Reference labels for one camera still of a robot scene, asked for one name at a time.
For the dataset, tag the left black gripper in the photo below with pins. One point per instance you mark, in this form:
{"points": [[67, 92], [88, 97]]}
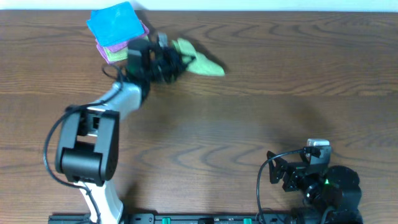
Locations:
{"points": [[171, 62]]}

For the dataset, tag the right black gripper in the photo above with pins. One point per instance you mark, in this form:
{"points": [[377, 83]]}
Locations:
{"points": [[295, 172]]}

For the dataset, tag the light green microfiber cloth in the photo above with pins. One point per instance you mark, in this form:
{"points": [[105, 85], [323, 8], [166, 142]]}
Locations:
{"points": [[202, 65]]}

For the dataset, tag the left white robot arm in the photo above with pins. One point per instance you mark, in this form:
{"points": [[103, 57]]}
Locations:
{"points": [[88, 146]]}

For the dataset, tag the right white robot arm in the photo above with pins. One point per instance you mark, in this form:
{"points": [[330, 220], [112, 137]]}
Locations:
{"points": [[331, 193]]}

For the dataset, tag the folded green cloth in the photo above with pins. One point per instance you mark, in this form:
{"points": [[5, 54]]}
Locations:
{"points": [[114, 53]]}

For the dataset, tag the folded pink cloth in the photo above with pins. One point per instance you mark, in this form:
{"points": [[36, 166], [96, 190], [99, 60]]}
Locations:
{"points": [[142, 36]]}

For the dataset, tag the folded blue cloth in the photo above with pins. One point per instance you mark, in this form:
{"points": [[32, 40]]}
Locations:
{"points": [[115, 24]]}

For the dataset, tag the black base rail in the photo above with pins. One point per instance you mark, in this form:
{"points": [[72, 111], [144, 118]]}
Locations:
{"points": [[150, 218]]}

